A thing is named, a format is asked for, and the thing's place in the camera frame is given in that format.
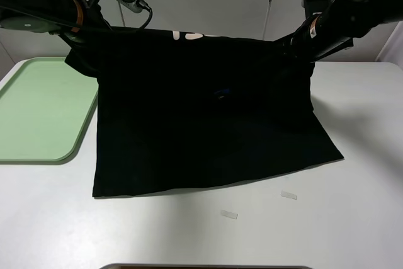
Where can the clear tape piece near front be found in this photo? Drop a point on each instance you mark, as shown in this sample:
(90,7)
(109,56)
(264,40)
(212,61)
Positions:
(227,214)

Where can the clear tape piece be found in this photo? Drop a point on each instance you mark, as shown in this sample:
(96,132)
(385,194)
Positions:
(227,214)
(288,195)

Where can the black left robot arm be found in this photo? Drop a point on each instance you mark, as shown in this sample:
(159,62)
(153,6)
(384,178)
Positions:
(68,19)

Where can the green plastic tray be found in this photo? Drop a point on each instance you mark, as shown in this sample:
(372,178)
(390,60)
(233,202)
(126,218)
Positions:
(45,109)

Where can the black short sleeve shirt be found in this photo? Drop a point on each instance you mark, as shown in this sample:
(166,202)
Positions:
(178,110)

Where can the clear tape piece front right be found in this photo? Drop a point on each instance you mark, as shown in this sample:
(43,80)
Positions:
(288,195)

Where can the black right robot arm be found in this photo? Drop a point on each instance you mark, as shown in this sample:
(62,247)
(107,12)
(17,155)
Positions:
(323,34)

